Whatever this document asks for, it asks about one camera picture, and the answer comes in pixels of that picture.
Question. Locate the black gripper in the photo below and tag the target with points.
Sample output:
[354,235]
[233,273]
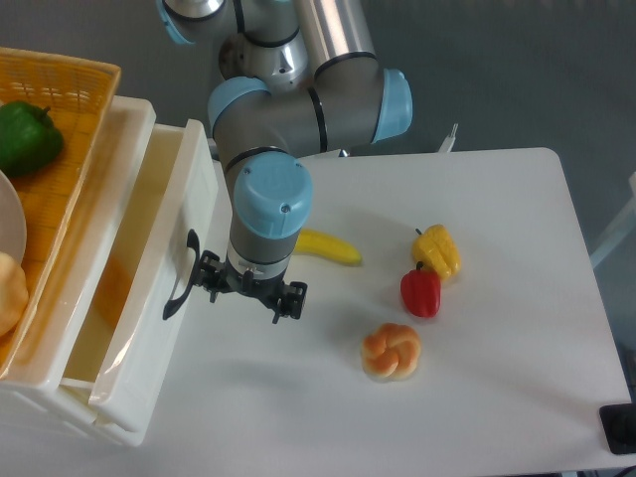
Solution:
[286,300]

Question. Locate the white top drawer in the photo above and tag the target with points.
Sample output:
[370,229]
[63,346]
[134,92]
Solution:
[163,230]

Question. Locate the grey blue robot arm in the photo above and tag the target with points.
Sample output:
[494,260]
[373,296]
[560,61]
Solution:
[306,81]

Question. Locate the white drawer cabinet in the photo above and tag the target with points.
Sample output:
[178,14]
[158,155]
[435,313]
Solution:
[35,392]

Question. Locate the yellow banana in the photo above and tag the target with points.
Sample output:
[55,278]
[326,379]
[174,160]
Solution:
[316,243]

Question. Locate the knotted bread roll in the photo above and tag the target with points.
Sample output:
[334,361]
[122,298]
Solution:
[391,353]

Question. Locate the red bell pepper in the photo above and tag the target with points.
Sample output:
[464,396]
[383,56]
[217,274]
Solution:
[420,291]

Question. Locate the yellow bell pepper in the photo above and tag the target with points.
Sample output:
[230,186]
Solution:
[435,248]

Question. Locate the beige bread roll in basket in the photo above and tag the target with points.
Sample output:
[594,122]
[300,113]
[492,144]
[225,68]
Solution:
[14,293]

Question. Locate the white plate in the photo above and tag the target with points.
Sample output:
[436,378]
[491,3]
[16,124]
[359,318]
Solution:
[13,227]

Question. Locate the green bell pepper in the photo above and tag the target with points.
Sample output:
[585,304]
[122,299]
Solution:
[30,140]

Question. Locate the black device at table edge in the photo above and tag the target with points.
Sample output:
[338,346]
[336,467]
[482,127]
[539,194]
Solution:
[618,422]

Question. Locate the white frame at right edge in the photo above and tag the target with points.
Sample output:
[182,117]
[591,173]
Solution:
[617,230]

